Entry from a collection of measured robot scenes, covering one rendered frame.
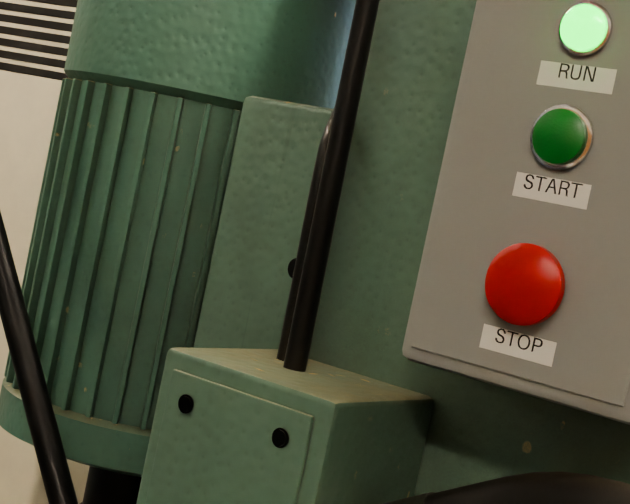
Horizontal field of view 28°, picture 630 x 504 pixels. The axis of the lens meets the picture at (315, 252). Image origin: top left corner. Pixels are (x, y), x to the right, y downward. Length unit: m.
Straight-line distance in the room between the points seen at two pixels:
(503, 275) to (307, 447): 0.10
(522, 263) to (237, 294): 0.24
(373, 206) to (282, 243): 0.09
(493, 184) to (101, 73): 0.31
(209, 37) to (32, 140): 1.64
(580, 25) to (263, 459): 0.21
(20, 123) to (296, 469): 1.90
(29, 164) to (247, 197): 1.67
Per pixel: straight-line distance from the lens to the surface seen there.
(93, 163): 0.72
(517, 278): 0.46
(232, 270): 0.67
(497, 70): 0.48
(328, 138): 0.57
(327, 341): 0.58
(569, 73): 0.47
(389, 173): 0.57
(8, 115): 2.38
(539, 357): 0.46
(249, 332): 0.66
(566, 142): 0.46
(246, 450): 0.51
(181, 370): 0.53
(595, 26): 0.46
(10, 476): 2.34
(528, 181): 0.47
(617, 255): 0.45
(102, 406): 0.72
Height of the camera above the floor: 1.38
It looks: 3 degrees down
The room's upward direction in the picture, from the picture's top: 12 degrees clockwise
